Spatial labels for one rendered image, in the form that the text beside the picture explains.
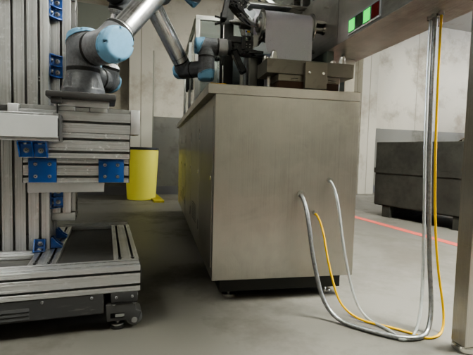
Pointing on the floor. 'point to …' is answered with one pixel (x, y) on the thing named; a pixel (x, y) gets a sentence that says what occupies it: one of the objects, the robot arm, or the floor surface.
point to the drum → (142, 173)
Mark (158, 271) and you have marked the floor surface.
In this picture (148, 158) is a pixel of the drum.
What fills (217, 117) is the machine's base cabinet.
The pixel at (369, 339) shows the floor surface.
